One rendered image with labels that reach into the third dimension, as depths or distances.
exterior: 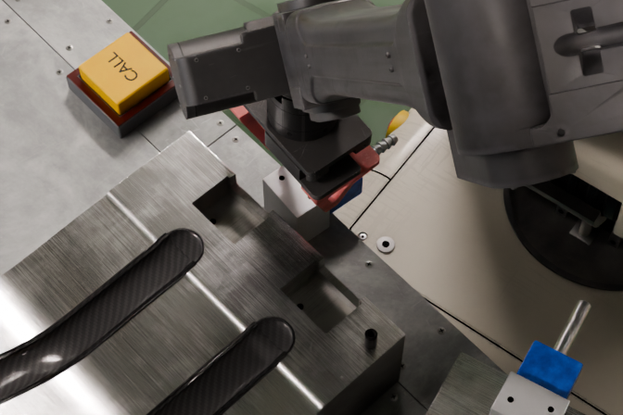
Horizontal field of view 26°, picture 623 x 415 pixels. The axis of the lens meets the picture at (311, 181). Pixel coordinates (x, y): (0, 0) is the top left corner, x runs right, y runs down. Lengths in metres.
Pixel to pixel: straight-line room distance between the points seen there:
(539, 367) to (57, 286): 0.39
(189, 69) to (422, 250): 0.87
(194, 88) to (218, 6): 1.41
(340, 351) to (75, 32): 0.46
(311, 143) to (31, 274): 0.25
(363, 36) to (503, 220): 1.14
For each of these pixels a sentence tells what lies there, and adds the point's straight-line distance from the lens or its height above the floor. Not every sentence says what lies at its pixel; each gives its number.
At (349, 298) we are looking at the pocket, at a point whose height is 0.87.
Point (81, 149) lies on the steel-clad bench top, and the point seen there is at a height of 0.80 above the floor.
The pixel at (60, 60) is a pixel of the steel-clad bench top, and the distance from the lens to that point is 1.32.
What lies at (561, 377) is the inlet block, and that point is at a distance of 1.08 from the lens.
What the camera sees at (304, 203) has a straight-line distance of 1.15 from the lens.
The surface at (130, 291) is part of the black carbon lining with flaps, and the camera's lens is 1.09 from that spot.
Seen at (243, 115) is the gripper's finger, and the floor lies 0.93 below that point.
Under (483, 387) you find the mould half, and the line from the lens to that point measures 1.08.
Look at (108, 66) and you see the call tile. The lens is 1.27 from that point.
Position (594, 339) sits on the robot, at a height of 0.28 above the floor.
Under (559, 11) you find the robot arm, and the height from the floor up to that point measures 1.43.
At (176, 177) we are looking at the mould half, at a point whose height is 0.89.
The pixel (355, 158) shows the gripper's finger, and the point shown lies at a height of 0.93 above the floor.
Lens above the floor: 1.85
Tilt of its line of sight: 59 degrees down
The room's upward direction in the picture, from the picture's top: straight up
